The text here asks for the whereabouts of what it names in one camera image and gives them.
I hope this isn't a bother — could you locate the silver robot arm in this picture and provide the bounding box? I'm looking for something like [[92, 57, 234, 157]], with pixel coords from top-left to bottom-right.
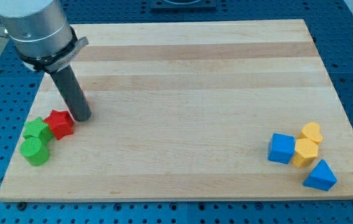
[[0, 0, 89, 73]]

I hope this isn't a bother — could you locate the blue triangle block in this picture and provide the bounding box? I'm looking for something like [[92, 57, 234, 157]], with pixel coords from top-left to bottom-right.
[[303, 159, 337, 191]]

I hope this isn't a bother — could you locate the wooden board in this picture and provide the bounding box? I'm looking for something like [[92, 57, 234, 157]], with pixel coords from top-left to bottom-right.
[[0, 19, 353, 202]]

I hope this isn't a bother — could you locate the blue cube block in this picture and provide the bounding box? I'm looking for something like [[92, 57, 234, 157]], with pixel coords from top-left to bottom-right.
[[267, 133, 295, 164]]

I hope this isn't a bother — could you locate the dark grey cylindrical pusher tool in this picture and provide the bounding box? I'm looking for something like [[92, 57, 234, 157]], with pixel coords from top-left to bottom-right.
[[50, 66, 91, 121]]

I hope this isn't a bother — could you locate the red star block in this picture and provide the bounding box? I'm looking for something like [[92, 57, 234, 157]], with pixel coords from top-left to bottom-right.
[[44, 110, 74, 140]]

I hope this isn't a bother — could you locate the yellow hexagon block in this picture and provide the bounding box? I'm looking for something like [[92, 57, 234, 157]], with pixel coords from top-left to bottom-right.
[[290, 138, 318, 168]]

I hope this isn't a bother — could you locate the yellow heart block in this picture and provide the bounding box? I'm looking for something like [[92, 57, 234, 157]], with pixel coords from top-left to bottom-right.
[[297, 122, 323, 145]]

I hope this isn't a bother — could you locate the green star block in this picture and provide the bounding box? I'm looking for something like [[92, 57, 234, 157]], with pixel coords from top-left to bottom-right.
[[22, 116, 54, 145]]

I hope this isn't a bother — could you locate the green cylinder block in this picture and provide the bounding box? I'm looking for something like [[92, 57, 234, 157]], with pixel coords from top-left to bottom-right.
[[19, 138, 50, 166]]

